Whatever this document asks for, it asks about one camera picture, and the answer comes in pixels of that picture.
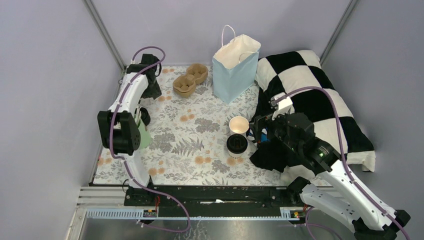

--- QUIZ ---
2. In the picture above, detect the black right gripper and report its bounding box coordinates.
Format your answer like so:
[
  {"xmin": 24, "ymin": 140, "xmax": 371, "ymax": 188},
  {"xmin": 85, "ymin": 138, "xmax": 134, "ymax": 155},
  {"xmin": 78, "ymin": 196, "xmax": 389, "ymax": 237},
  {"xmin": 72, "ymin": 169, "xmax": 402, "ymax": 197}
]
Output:
[{"xmin": 248, "ymin": 106, "xmax": 301, "ymax": 154}]

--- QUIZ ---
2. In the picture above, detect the stack of black lids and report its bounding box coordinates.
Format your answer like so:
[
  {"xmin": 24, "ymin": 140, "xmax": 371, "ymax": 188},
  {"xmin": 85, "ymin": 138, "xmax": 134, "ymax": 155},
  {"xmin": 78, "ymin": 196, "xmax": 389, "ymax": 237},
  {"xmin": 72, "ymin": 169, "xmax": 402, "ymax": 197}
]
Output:
[{"xmin": 139, "ymin": 107, "xmax": 151, "ymax": 126}]

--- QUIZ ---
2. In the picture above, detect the white paper cup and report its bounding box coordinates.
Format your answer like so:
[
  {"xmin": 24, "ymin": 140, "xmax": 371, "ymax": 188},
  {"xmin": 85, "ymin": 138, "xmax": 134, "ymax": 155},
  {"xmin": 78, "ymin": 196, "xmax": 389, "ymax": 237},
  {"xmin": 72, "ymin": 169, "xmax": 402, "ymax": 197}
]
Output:
[
  {"xmin": 228, "ymin": 151, "xmax": 244, "ymax": 159},
  {"xmin": 228, "ymin": 116, "xmax": 249, "ymax": 137}
]

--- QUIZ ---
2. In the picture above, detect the black cup lid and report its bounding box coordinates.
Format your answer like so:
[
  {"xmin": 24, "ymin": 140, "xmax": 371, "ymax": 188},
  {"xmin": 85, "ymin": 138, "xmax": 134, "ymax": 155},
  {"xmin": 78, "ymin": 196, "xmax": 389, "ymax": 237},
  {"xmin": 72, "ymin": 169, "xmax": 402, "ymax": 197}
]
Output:
[{"xmin": 226, "ymin": 133, "xmax": 248, "ymax": 154}]

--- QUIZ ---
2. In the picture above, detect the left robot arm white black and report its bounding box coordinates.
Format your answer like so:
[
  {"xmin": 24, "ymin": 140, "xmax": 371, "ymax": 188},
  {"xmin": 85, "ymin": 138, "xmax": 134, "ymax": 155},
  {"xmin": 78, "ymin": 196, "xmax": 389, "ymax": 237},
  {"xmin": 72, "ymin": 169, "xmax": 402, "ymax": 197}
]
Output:
[{"xmin": 97, "ymin": 53, "xmax": 162, "ymax": 206}]

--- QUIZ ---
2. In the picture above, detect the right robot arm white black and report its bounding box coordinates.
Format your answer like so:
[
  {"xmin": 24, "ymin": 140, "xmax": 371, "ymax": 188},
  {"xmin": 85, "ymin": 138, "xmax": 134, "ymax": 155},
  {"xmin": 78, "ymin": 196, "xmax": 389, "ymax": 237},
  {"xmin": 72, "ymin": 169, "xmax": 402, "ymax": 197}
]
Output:
[{"xmin": 249, "ymin": 113, "xmax": 411, "ymax": 240}]

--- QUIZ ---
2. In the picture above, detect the brown cardboard cup carrier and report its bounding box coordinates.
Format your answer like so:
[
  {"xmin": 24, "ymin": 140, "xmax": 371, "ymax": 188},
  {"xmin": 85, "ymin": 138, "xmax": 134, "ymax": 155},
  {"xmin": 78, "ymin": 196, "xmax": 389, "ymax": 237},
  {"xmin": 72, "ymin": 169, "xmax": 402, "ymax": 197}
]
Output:
[{"xmin": 172, "ymin": 63, "xmax": 209, "ymax": 98}]

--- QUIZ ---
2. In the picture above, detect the green cup holder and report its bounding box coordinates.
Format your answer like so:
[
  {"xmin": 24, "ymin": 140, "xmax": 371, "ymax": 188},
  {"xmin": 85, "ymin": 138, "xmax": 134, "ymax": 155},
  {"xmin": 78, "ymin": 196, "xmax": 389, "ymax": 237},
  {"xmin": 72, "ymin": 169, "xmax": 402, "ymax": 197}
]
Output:
[{"xmin": 138, "ymin": 120, "xmax": 151, "ymax": 149}]

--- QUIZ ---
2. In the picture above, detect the floral table mat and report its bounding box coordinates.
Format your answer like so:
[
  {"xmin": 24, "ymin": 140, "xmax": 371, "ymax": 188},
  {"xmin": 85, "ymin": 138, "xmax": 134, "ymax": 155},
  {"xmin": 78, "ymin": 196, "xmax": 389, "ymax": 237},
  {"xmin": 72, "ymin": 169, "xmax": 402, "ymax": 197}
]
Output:
[{"xmin": 94, "ymin": 65, "xmax": 339, "ymax": 187}]

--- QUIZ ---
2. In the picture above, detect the black white checkered blanket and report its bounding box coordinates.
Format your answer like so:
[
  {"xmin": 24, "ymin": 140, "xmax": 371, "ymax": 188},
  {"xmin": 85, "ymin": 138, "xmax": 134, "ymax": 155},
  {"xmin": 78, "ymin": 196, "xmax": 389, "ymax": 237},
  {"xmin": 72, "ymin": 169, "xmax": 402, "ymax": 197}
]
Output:
[{"xmin": 254, "ymin": 50, "xmax": 376, "ymax": 172}]

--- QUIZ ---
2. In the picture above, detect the light blue paper bag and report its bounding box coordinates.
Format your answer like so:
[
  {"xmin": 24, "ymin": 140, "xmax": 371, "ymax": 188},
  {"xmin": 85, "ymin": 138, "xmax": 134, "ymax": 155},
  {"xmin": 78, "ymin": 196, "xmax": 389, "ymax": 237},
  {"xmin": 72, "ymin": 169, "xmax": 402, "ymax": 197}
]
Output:
[{"xmin": 212, "ymin": 25, "xmax": 262, "ymax": 104}]

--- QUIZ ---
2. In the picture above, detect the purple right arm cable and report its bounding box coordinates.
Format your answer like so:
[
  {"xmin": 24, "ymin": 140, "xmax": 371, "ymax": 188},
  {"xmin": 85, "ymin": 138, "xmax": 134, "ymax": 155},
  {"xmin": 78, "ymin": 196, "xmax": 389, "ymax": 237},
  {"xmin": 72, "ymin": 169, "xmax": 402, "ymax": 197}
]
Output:
[{"xmin": 273, "ymin": 86, "xmax": 412, "ymax": 240}]

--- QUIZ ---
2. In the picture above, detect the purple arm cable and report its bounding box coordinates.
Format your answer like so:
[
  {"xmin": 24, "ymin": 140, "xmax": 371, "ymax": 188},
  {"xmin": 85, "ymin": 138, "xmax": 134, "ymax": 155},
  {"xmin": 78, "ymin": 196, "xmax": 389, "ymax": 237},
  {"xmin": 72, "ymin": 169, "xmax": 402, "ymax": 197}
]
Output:
[
  {"xmin": 273, "ymin": 86, "xmax": 412, "ymax": 240},
  {"xmin": 108, "ymin": 46, "xmax": 192, "ymax": 233}
]

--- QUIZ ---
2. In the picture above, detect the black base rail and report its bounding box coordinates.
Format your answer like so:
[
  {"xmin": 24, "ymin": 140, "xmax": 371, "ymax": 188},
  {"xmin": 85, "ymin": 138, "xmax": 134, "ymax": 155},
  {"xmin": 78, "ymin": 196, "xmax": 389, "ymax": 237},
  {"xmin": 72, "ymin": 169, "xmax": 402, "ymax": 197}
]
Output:
[{"xmin": 124, "ymin": 185, "xmax": 305, "ymax": 220}]

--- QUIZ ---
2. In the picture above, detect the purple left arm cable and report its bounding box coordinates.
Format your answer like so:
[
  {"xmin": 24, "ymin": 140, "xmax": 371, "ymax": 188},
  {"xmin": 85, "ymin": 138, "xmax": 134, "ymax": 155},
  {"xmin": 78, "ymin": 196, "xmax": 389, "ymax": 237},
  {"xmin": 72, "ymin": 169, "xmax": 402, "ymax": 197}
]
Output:
[{"xmin": 108, "ymin": 46, "xmax": 192, "ymax": 233}]

